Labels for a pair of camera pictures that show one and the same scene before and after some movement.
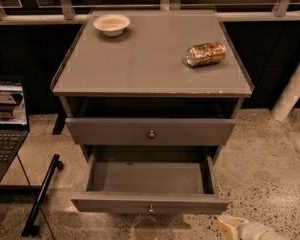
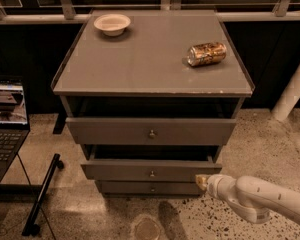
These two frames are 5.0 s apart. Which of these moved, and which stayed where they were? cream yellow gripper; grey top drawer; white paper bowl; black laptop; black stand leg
Moved: cream yellow gripper
Stayed: black stand leg; white paper bowl; grey top drawer; black laptop
